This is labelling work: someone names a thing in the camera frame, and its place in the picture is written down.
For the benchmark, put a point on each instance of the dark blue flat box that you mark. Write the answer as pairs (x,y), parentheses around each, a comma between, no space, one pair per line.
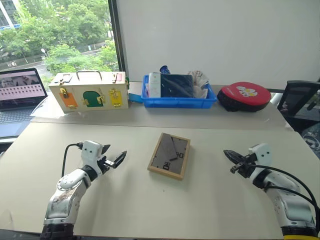
(177,86)

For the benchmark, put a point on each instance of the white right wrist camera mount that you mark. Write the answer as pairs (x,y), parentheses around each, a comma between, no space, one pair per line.
(262,153)

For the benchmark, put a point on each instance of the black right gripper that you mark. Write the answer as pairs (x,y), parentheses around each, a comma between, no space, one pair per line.
(246,165)

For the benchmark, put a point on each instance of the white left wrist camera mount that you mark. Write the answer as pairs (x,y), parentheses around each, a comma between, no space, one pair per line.
(91,152)

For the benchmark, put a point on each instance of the blue plastic bin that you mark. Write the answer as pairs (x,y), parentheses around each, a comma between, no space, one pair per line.
(175,102)

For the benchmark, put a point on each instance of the crumpled white printed bag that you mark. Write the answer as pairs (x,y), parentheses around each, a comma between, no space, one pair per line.
(200,82)

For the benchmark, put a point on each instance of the black office chair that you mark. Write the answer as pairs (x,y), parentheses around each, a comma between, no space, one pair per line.
(300,105)

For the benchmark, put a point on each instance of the square wooden frame clock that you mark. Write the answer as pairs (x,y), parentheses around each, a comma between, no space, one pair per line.
(167,156)

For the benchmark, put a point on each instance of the open laptop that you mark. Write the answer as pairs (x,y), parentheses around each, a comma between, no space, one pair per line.
(17,100)

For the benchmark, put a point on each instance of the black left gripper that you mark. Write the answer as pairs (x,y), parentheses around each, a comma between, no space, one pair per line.
(105,163)

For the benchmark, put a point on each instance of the red and black round case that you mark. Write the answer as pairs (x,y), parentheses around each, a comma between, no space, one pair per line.
(243,96)

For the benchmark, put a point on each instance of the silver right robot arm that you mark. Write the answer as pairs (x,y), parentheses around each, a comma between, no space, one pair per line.
(292,207)

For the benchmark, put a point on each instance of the white slim carton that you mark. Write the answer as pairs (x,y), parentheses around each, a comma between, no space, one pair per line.
(155,85)

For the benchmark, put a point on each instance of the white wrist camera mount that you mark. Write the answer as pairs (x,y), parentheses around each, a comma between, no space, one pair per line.
(91,152)
(262,153)

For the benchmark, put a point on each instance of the wooden lock box toy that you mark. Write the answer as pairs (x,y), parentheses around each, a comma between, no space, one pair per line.
(82,86)

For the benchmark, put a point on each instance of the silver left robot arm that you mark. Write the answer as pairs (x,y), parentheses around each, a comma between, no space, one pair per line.
(62,200)

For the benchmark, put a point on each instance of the dark window frame post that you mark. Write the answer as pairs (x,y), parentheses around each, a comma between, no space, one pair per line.
(117,37)

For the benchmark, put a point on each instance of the blue flat card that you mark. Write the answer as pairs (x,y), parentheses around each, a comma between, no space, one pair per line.
(135,97)

